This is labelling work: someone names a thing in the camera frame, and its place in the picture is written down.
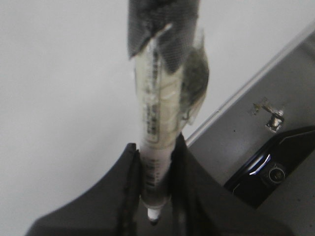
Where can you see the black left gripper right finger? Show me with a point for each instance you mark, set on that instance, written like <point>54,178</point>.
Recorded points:
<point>202,207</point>

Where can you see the white whiteboard with aluminium frame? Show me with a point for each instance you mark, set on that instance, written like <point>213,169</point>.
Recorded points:
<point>67,92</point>

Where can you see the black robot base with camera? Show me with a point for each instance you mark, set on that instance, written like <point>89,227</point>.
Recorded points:
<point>254,182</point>

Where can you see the tape remnants on floor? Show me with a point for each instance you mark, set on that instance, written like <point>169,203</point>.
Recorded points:
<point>274,111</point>

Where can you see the white marker with black tape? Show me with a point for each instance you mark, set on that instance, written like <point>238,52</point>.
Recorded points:
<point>171,74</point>

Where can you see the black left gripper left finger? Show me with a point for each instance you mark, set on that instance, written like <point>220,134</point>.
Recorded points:
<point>107,209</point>

